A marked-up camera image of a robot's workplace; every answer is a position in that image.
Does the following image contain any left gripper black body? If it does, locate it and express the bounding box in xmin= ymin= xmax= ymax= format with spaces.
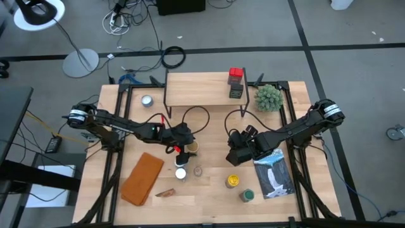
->
xmin=163 ymin=122 xmax=196 ymax=168

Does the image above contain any coiled black cable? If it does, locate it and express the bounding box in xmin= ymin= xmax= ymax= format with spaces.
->
xmin=161 ymin=46 xmax=187 ymax=70

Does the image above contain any dark green spice box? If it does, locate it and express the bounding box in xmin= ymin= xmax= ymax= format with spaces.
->
xmin=229 ymin=82 xmax=244 ymax=99

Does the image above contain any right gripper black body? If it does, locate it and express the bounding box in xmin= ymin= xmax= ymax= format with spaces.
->
xmin=225 ymin=128 xmax=266 ymax=168

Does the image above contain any black power adapter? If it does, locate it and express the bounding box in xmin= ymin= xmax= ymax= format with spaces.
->
xmin=45 ymin=136 xmax=63 ymax=155

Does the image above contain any black box on floor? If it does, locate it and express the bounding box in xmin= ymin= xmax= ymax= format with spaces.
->
xmin=156 ymin=0 xmax=206 ymax=16

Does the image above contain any waterfall picture book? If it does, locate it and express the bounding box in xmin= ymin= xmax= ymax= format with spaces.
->
xmin=252 ymin=148 xmax=296 ymax=200

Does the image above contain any grey caster wheel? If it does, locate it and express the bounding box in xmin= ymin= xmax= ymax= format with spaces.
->
xmin=385 ymin=124 xmax=405 ymax=142

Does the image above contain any bundled blue cable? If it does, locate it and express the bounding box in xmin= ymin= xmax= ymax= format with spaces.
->
xmin=118 ymin=73 xmax=137 ymax=85

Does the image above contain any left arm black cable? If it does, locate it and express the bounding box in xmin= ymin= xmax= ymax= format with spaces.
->
xmin=180 ymin=105 xmax=211 ymax=136

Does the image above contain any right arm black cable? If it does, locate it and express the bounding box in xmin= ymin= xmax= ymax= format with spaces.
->
xmin=223 ymin=109 xmax=285 ymax=137

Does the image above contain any white floor object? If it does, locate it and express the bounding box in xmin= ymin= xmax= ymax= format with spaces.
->
xmin=330 ymin=0 xmax=354 ymax=11

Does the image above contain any wooden shelf with black legs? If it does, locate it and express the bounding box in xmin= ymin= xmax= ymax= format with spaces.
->
xmin=163 ymin=66 xmax=251 ymax=120

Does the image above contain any green-lid spice jar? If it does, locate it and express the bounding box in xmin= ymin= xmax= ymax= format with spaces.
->
xmin=239 ymin=188 xmax=256 ymax=203

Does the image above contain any artificial green plant in pot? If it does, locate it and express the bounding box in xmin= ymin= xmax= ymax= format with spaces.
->
xmin=254 ymin=84 xmax=285 ymax=112

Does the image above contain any white power strip with cables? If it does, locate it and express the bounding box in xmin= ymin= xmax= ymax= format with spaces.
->
xmin=101 ymin=9 xmax=131 ymax=36

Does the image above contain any yellow-lid spice jar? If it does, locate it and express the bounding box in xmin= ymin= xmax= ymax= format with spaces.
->
xmin=225 ymin=173 xmax=240 ymax=189

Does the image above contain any folded orange cloth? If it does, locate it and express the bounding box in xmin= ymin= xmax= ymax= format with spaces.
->
xmin=120 ymin=151 xmax=165 ymax=207

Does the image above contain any red-lid spice tin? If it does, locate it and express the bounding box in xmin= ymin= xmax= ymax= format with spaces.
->
xmin=227 ymin=66 xmax=244 ymax=86

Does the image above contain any white panel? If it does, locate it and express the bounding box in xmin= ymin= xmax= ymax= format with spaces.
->
xmin=25 ymin=164 xmax=77 ymax=208

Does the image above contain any white floor lamp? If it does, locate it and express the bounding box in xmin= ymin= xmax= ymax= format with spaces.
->
xmin=14 ymin=0 xmax=100 ymax=79

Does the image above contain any black metal rig frame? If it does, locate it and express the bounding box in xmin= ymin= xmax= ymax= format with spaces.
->
xmin=72 ymin=73 xmax=346 ymax=228

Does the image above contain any black chair wheel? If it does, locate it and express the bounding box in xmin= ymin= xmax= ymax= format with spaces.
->
xmin=0 ymin=59 xmax=10 ymax=79

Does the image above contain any black support beam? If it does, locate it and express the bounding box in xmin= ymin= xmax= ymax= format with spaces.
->
xmin=0 ymin=160 xmax=82 ymax=193

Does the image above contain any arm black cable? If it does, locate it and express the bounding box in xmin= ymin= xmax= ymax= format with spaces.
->
xmin=180 ymin=105 xmax=211 ymax=136
xmin=223 ymin=109 xmax=285 ymax=137

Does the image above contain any brown-lid spice jar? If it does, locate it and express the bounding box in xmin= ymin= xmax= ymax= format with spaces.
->
xmin=186 ymin=141 xmax=201 ymax=156

